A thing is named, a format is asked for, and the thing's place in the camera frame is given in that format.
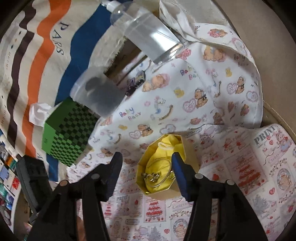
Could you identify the clear spray bottle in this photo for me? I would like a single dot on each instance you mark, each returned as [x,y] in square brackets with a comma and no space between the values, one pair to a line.
[144,29]

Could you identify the striped Paris blanket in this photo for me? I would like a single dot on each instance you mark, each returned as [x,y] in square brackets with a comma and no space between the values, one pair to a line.
[45,47]

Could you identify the green checkered tissue box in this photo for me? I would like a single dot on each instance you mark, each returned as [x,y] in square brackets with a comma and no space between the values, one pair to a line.
[67,130]

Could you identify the translucent plastic container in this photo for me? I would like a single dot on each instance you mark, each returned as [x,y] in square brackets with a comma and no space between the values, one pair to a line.
[96,91]

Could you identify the purple lighter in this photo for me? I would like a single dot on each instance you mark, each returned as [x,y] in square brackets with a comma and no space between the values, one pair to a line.
[130,87]

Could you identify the baby bear print cloth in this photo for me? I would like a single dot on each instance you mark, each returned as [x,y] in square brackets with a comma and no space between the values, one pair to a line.
[212,80]

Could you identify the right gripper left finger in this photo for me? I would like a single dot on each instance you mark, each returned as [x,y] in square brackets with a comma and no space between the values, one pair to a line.
[98,186]

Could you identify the patterned dark lighter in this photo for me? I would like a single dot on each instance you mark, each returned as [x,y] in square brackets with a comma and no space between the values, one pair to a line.
[139,78]

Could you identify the gold octagonal jewelry box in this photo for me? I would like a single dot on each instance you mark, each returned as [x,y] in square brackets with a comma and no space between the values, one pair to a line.
[173,191]

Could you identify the strawberry print cloth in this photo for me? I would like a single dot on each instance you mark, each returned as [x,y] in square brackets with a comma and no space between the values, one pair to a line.
[255,167]

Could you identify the white tissue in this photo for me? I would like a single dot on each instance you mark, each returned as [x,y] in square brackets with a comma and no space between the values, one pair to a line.
[38,113]

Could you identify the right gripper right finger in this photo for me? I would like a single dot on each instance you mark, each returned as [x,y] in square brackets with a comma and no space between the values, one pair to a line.
[199,190]

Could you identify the yellow cloth pouch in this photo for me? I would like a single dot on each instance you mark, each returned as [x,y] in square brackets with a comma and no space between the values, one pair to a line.
[158,172]

